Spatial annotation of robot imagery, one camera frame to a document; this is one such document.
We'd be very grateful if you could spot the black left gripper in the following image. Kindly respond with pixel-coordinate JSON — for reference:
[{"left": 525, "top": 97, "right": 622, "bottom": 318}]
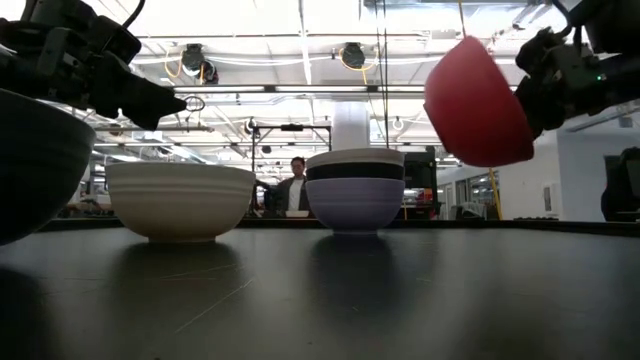
[{"left": 0, "top": 19, "right": 187, "bottom": 131}]

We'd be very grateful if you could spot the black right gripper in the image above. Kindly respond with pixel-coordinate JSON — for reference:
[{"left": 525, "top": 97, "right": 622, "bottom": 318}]
[{"left": 517, "top": 47, "right": 640, "bottom": 140}]

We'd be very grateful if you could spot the red bowl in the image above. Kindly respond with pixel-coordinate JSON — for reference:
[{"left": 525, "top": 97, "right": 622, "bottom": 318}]
[{"left": 423, "top": 35, "right": 535, "bottom": 169}]

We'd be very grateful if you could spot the cream ribbed bowl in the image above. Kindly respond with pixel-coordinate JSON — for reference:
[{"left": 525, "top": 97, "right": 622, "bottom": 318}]
[{"left": 104, "top": 161, "right": 257, "bottom": 244}]

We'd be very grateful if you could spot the dark grey ribbed bowl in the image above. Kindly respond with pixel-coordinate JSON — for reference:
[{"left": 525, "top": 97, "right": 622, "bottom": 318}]
[{"left": 0, "top": 88, "right": 97, "bottom": 246}]

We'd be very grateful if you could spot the white bowl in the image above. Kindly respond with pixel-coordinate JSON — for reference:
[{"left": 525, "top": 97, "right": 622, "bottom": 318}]
[{"left": 305, "top": 147, "right": 405, "bottom": 170}]

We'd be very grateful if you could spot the black bowl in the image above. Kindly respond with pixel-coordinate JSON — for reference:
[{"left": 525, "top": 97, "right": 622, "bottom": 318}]
[{"left": 305, "top": 162, "right": 405, "bottom": 182}]

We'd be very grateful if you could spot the lavender ribbed bowl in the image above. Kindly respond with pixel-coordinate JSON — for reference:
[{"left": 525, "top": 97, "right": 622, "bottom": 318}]
[{"left": 304, "top": 178, "right": 406, "bottom": 234}]

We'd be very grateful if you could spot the grey ceiling pipe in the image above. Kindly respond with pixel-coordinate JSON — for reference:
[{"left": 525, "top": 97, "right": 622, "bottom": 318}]
[{"left": 94, "top": 125, "right": 215, "bottom": 134}]

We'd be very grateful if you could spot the person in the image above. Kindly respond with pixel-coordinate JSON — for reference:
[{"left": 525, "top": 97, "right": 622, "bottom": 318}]
[
  {"left": 269, "top": 156, "right": 312, "bottom": 219},
  {"left": 599, "top": 147, "right": 640, "bottom": 223}
]

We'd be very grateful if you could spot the black cabinet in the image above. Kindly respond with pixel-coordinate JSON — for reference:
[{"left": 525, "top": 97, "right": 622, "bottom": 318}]
[{"left": 403, "top": 147, "right": 439, "bottom": 221}]

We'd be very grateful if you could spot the long ceiling light bar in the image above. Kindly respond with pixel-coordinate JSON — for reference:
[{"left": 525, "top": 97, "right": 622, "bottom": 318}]
[{"left": 172, "top": 84, "right": 426, "bottom": 95}]

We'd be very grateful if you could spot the white building column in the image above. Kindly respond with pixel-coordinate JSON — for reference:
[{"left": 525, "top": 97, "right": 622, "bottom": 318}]
[{"left": 331, "top": 102, "right": 372, "bottom": 151}]

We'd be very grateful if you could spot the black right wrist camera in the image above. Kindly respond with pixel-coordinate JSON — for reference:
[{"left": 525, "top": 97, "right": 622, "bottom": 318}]
[{"left": 514, "top": 27, "right": 561, "bottom": 74}]

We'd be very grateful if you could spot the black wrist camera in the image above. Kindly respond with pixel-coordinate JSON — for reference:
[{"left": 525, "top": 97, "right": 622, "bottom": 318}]
[
  {"left": 514, "top": 27, "right": 561, "bottom": 74},
  {"left": 97, "top": 14, "right": 143, "bottom": 64}
]

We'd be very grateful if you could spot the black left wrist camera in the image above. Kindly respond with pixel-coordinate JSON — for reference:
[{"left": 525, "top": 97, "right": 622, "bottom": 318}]
[{"left": 97, "top": 14, "right": 143, "bottom": 64}]

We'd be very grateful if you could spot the black ceiling cord reel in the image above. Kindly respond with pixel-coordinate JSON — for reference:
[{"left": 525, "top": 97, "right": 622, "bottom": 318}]
[
  {"left": 180, "top": 43, "right": 220, "bottom": 85},
  {"left": 339, "top": 42, "right": 367, "bottom": 70}
]

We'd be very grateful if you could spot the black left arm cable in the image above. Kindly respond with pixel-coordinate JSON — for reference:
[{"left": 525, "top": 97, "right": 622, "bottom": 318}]
[{"left": 122, "top": 0, "right": 147, "bottom": 30}]

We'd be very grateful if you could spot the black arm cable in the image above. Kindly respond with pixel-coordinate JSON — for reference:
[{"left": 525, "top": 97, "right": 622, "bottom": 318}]
[
  {"left": 122, "top": 0, "right": 147, "bottom": 30},
  {"left": 549, "top": 0, "right": 574, "bottom": 36}
]

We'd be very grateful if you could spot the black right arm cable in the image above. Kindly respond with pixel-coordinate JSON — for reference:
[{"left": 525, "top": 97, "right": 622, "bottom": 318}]
[{"left": 549, "top": 0, "right": 574, "bottom": 36}]

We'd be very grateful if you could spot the yellow hanging cable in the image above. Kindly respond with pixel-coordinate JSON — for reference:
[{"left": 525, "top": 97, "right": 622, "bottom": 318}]
[{"left": 457, "top": 0, "right": 504, "bottom": 221}]

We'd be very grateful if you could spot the black metal frame rig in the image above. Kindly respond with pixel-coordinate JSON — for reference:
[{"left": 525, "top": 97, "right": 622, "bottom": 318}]
[{"left": 251, "top": 124, "right": 333, "bottom": 174}]

